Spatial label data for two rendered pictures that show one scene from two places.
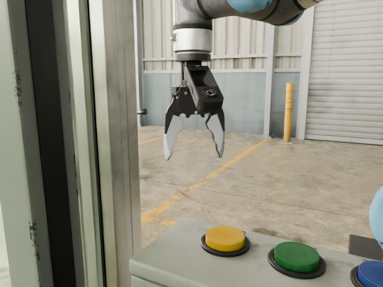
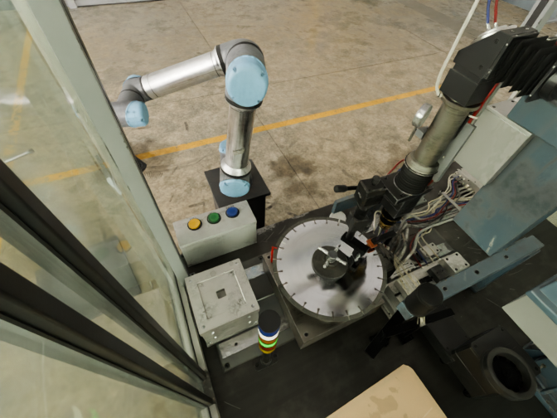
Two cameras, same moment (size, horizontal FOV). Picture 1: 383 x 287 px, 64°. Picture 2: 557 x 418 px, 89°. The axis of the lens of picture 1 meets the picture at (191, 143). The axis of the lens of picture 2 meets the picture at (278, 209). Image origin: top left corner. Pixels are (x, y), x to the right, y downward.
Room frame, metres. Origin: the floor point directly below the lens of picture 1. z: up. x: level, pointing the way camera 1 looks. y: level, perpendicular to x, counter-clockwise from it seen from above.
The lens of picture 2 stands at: (-0.26, 0.26, 1.74)
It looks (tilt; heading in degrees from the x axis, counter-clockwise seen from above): 52 degrees down; 304
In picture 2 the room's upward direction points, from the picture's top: 5 degrees clockwise
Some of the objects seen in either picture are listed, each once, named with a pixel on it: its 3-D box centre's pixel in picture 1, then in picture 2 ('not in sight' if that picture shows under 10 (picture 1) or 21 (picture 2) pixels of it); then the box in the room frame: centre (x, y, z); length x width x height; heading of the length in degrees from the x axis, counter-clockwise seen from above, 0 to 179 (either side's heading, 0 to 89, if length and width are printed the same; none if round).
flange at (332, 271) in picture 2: not in sight; (330, 260); (-0.17, -0.18, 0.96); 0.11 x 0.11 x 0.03
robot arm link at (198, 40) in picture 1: (191, 43); not in sight; (0.62, 0.00, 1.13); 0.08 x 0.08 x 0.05
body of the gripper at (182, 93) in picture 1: (191, 86); not in sight; (0.63, 0.00, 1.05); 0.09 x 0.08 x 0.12; 11
